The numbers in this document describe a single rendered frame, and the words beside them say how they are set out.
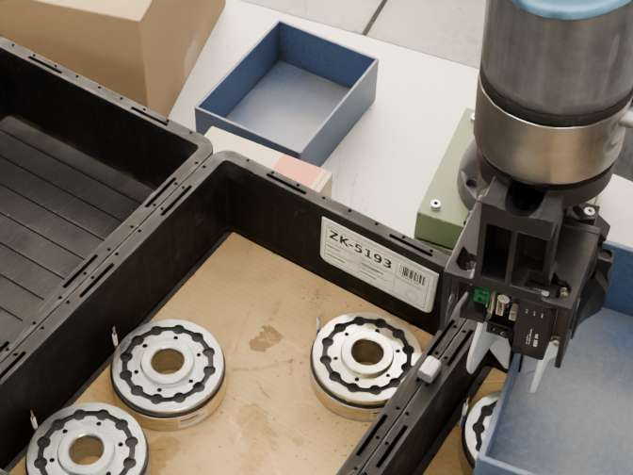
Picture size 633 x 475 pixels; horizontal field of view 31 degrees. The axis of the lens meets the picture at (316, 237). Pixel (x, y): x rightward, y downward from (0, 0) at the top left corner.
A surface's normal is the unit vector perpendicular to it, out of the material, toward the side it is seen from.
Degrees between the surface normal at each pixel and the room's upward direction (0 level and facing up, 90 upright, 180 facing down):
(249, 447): 0
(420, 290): 90
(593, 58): 88
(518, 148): 90
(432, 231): 90
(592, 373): 0
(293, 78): 0
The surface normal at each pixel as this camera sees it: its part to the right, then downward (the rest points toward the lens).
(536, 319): -0.40, 0.69
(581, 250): -0.04, -0.67
